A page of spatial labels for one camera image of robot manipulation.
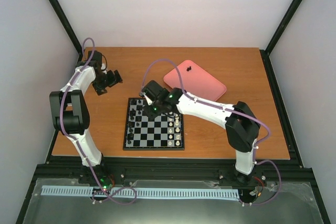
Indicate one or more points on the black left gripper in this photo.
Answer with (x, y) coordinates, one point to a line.
(113, 81)

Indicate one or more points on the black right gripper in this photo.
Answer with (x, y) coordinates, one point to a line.
(150, 114)

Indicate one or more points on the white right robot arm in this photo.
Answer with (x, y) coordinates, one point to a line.
(240, 124)

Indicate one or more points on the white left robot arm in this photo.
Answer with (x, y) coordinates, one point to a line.
(70, 114)

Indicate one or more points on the black and white chessboard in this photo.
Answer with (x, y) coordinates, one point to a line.
(152, 134)

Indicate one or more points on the pink plastic tray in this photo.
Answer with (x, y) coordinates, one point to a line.
(199, 82)

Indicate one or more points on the black aluminium frame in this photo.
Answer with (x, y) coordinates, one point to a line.
(292, 170)

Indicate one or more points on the light blue cable duct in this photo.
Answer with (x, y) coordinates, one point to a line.
(142, 193)

